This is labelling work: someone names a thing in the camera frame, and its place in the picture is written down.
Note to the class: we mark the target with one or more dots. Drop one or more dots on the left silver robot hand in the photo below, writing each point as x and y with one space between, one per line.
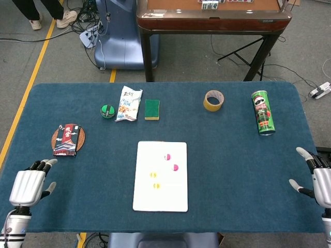
26 188

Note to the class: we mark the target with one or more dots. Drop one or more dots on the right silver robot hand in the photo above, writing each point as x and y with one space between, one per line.
323 186

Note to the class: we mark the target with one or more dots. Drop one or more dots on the orange round magnet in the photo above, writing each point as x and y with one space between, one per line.
153 174
156 185

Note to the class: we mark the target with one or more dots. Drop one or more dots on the pink round magnet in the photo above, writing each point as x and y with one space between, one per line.
167 157
175 168

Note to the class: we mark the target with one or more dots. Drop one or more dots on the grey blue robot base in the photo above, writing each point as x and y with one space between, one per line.
163 240

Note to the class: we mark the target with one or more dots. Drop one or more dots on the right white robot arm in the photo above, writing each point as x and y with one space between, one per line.
327 230

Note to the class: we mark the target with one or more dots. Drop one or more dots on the black and red printed box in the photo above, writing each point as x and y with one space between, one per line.
66 140

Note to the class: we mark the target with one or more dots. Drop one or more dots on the round woven coaster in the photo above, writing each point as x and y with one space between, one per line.
82 139

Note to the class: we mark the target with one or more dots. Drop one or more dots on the green Pringles can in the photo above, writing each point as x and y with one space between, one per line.
263 113

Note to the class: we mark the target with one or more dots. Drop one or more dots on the white snack bag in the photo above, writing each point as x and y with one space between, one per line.
128 106

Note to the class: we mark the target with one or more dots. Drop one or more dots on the yellow tape roll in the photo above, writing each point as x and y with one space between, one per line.
213 108

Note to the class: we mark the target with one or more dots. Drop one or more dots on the white magnetic board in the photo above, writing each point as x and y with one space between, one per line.
168 199

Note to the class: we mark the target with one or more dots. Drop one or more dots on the green and yellow sponge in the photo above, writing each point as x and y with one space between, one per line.
152 109

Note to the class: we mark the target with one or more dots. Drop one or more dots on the white power strip with plugs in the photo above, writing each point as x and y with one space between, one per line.
89 37

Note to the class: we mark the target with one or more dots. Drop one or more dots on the standing person in black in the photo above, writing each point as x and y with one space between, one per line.
38 10

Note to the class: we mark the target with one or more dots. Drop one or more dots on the brown mahjong table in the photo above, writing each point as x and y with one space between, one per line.
214 23

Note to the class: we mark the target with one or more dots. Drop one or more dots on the red character mahjong tile row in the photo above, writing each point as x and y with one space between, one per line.
239 0

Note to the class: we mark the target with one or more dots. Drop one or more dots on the bamboo mahjong tile row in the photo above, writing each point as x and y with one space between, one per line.
210 5

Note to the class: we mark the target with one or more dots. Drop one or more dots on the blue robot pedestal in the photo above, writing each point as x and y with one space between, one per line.
121 38

